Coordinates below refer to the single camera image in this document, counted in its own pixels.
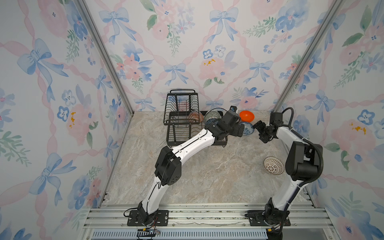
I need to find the aluminium rail frame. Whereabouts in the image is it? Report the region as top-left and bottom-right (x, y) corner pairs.
(78, 202), (340, 240)

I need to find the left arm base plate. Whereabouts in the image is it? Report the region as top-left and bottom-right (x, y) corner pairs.
(127, 210), (169, 227)

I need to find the red patterned bowl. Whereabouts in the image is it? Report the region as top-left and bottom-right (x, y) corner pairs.
(188, 111), (204, 124)

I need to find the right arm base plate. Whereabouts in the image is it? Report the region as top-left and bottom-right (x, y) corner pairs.
(245, 210), (284, 228)

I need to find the green patterned bowl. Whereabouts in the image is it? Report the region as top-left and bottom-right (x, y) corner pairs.
(205, 109), (222, 121)

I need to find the white blue floral bowl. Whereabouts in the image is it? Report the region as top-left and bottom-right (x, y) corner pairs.
(242, 122), (255, 136)

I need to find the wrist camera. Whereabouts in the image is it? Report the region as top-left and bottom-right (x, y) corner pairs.
(230, 106), (238, 113)
(270, 113), (284, 127)

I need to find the dark blue patterned bowl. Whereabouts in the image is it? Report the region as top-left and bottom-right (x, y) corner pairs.
(205, 118), (221, 126)

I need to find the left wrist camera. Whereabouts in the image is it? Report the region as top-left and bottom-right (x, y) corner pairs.
(230, 106), (238, 113)

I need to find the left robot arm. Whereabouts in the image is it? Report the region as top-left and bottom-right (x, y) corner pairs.
(137, 106), (244, 222)

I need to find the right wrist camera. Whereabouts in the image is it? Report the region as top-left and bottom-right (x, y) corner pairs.
(270, 113), (284, 127)

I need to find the beige lattice bowl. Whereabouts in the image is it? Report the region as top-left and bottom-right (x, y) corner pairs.
(263, 157), (285, 175)

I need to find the black wire dish rack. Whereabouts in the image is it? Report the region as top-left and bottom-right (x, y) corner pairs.
(163, 89), (224, 147)

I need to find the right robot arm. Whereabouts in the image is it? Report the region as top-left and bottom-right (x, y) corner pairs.
(253, 113), (324, 226)

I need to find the orange plastic bowl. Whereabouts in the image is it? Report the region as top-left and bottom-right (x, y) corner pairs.
(239, 111), (255, 123)

